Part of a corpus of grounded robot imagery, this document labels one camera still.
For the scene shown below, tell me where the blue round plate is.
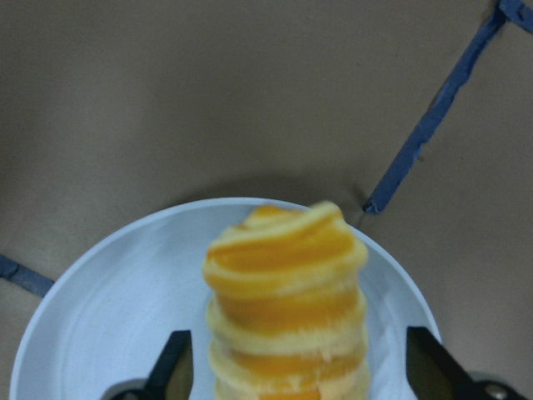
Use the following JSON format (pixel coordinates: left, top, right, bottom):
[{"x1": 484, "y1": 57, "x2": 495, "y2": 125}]
[{"x1": 8, "y1": 197, "x2": 441, "y2": 399}]

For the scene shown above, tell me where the orange striped bread loaf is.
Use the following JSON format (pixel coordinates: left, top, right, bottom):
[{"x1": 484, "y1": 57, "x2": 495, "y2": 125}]
[{"x1": 202, "y1": 202, "x2": 371, "y2": 399}]

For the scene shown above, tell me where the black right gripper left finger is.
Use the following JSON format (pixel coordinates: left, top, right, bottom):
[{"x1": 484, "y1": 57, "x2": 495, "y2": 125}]
[{"x1": 101, "y1": 330, "x2": 194, "y2": 400}]

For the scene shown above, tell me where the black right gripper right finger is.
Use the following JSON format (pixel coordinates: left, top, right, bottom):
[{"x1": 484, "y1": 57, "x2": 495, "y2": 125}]
[{"x1": 406, "y1": 327, "x2": 524, "y2": 400}]

